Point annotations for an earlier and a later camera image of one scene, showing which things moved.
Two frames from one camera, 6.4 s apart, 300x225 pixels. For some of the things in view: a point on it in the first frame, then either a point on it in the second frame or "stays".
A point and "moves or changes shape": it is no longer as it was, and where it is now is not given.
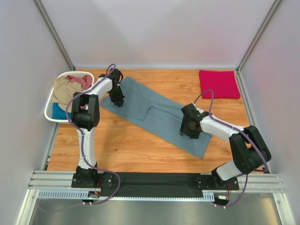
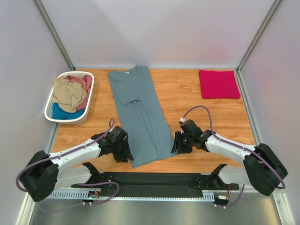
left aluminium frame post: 46,19 stays
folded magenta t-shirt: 223,84 stays
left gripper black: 117,98 to 125,150
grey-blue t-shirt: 157,113 moves or changes shape
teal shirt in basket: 58,113 stays
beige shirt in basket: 63,91 stays
